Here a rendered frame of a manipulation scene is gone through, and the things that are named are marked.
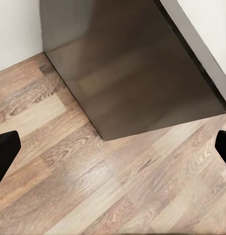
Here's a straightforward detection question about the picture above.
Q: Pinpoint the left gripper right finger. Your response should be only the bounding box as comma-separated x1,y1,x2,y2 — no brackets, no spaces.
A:
215,130,226,163

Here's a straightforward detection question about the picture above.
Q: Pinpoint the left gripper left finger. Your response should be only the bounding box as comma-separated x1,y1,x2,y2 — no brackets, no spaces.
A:
0,131,21,182

